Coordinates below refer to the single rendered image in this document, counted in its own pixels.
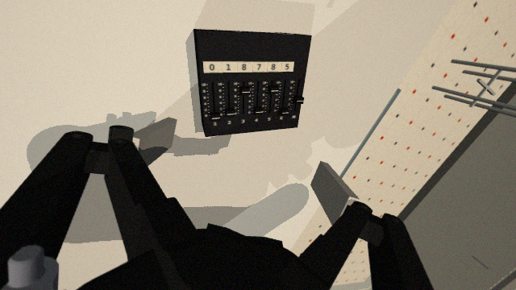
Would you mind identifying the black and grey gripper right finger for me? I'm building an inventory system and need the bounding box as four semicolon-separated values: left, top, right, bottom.
272;161;434;290

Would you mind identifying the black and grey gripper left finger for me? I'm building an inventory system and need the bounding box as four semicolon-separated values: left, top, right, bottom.
0;117;227;290

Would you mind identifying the black lighting desk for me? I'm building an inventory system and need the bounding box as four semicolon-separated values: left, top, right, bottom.
193;29;312;137

